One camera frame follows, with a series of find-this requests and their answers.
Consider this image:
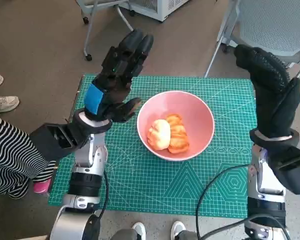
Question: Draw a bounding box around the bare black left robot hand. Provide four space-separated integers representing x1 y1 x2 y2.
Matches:
83 28 155 123

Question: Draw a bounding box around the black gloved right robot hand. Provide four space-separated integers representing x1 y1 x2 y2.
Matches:
233 44 300 138

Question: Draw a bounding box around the round toy bread bun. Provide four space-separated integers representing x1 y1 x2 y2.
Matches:
147 119 171 151

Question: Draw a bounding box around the pink bowl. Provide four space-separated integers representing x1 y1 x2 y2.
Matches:
136 90 215 162

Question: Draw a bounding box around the long striped toy bread loaf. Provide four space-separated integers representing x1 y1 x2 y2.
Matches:
166 113 190 154

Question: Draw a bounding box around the person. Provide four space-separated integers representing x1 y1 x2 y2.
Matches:
0 117 57 200

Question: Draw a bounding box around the grey mesh-back chair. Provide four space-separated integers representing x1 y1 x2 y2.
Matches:
204 0 300 78

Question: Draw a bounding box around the white cabinet appliance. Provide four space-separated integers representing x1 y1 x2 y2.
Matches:
119 0 191 23

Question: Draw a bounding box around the green cutting mat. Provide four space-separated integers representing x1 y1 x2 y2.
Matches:
47 74 257 219

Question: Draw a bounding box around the person's leg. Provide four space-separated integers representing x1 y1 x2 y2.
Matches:
177 229 202 240
111 227 140 240

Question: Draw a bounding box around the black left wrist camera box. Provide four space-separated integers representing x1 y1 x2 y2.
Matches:
29 123 88 166

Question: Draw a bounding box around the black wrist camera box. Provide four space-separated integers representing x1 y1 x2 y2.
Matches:
29 123 88 166
267 144 300 195

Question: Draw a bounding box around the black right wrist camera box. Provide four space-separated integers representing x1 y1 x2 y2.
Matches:
267 144 300 195

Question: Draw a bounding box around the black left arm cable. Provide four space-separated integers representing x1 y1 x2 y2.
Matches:
97 169 110 226

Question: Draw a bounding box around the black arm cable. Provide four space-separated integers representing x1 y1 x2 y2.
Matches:
97 169 110 226
195 163 251 240

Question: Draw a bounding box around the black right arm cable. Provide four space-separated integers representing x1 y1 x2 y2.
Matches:
195 163 251 240

